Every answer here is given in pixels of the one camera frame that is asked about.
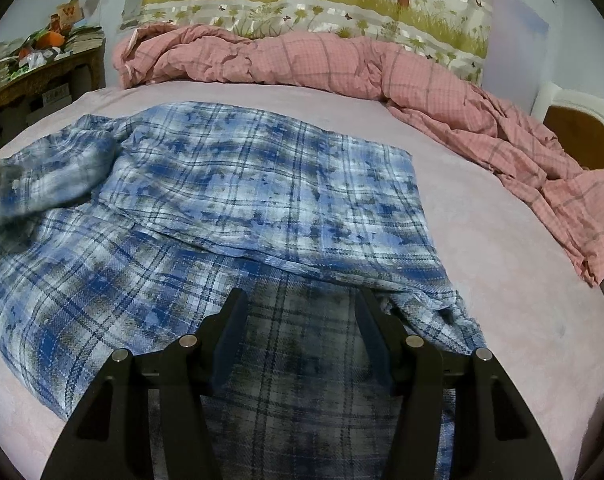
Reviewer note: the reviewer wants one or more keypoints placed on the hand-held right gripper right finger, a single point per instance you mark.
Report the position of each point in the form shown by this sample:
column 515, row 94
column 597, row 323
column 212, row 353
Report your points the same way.
column 377, row 355

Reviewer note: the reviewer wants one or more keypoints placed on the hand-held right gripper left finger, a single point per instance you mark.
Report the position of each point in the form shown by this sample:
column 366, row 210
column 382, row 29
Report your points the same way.
column 227, row 355

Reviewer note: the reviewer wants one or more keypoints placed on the blue plaid shirt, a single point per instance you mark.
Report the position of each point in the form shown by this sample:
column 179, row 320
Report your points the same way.
column 257, row 200

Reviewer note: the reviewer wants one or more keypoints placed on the pink bed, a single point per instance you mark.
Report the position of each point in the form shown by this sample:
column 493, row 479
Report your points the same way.
column 507, row 310

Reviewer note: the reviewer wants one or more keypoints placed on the pink checked quilt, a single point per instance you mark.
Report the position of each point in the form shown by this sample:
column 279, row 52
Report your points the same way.
column 332, row 65

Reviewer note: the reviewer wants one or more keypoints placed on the dark wooden desk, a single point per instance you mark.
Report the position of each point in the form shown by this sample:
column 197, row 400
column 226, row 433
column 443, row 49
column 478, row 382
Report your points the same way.
column 37, row 80

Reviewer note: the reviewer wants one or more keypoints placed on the stack of books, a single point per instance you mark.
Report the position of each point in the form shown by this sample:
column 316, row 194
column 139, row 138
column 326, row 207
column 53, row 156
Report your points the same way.
column 87, row 40

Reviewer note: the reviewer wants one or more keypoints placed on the orange toy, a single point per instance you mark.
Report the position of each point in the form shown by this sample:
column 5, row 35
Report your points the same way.
column 51, row 40

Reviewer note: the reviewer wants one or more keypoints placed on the brown cardboard toy house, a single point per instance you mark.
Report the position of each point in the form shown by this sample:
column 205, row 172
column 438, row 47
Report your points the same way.
column 66, row 14

